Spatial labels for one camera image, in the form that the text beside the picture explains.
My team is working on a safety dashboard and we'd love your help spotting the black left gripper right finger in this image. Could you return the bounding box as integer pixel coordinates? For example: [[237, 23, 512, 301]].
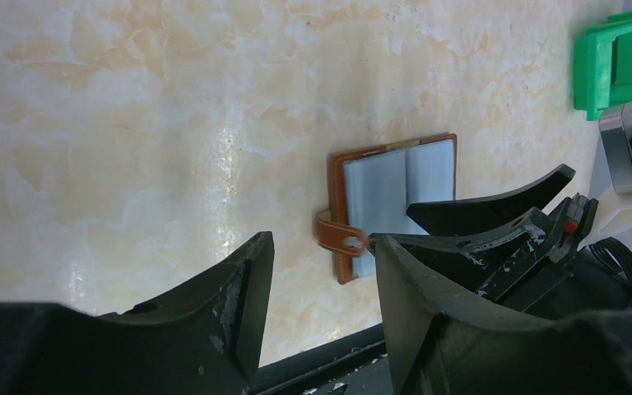
[[374, 235, 632, 394]]

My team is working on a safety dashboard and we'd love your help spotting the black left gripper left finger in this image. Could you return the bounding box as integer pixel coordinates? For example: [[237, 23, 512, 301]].
[[0, 231, 275, 394]]

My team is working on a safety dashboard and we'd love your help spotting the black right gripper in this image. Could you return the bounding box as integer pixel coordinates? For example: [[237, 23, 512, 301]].
[[369, 165, 632, 319]]

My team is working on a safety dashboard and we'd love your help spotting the brown leather card holder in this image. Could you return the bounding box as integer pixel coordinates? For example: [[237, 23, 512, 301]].
[[315, 133, 457, 285]]

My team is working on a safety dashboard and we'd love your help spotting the green plastic bin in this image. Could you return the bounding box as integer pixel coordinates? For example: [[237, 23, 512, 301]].
[[572, 11, 632, 121]]

